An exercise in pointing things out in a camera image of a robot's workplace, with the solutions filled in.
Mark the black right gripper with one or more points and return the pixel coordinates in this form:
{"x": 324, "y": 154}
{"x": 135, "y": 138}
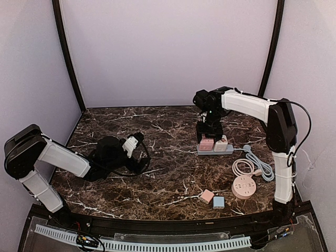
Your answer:
{"x": 209, "y": 128}

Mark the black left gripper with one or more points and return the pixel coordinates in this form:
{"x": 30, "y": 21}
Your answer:
{"x": 135, "y": 163}

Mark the pink cube socket adapter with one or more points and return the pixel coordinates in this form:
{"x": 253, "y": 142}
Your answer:
{"x": 206, "y": 145}

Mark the white cube socket adapter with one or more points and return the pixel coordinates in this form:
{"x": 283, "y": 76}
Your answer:
{"x": 221, "y": 145}

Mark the blue power strip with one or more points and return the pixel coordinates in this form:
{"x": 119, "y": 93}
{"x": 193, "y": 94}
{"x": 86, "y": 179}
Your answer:
{"x": 229, "y": 150}

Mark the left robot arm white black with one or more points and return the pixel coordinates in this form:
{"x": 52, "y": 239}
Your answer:
{"x": 30, "y": 145}

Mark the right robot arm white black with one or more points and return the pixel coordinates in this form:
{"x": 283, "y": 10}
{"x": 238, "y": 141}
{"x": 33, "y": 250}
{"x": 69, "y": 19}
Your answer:
{"x": 281, "y": 136}

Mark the small pink charger plug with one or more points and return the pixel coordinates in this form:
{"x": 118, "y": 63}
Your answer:
{"x": 206, "y": 196}

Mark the small blue charger plug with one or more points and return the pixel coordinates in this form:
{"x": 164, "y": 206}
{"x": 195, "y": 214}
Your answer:
{"x": 218, "y": 202}

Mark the pink round power socket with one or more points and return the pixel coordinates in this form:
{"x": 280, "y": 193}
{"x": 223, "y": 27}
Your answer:
{"x": 243, "y": 187}

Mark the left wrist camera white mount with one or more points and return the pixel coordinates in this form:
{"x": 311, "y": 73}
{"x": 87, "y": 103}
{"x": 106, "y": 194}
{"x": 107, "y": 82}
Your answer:
{"x": 132, "y": 142}

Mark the black table front rail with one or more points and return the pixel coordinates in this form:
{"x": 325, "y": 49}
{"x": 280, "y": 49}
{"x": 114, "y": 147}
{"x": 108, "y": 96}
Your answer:
{"x": 255, "y": 225}

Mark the white slotted cable duct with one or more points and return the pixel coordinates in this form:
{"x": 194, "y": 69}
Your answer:
{"x": 127, "y": 242}

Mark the right black frame post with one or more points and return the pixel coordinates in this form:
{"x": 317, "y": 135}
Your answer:
{"x": 272, "y": 47}

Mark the black frame post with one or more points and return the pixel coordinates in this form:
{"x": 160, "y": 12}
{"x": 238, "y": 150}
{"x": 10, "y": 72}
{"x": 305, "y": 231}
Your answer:
{"x": 66, "y": 54}
{"x": 272, "y": 47}

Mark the left black frame post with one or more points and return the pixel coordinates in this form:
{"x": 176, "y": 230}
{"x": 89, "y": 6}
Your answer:
{"x": 66, "y": 54}

